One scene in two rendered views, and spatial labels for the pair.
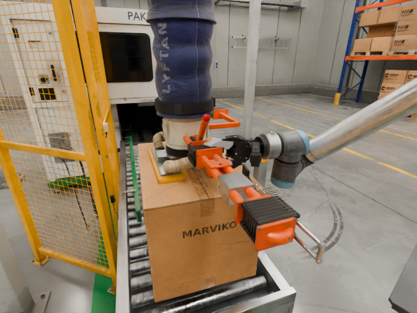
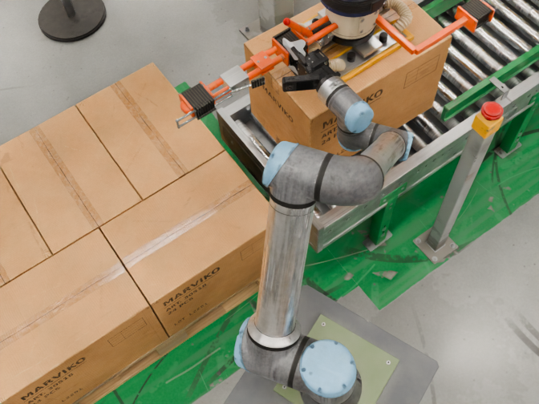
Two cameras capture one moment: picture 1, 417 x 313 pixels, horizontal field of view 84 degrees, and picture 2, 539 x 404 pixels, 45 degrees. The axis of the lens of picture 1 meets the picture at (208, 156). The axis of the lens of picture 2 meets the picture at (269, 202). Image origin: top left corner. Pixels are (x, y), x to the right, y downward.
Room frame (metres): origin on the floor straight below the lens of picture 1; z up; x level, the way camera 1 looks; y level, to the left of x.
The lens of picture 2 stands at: (0.28, -1.36, 2.77)
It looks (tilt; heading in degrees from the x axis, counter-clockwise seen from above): 61 degrees down; 78
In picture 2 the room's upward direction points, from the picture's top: 5 degrees counter-clockwise
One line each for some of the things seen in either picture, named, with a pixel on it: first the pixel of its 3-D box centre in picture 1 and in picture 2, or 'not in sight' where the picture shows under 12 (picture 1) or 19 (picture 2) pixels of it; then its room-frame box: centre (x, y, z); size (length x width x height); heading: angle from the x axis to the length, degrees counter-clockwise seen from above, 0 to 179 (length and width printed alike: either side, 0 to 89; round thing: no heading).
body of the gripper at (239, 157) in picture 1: (244, 148); (318, 73); (0.73, -0.12, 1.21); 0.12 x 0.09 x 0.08; 109
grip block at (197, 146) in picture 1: (205, 153); (289, 46); (0.68, 0.01, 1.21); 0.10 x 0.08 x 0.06; 109
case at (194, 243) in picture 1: (189, 201); (344, 77); (0.91, 0.09, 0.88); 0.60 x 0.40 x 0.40; 17
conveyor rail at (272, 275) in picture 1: (203, 182); (531, 91); (1.78, 0.05, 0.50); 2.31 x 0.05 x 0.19; 19
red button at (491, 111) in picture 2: not in sight; (491, 112); (1.27, -0.31, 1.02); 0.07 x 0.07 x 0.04
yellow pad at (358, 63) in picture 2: not in sight; (366, 49); (0.95, 0.00, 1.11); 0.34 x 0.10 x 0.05; 19
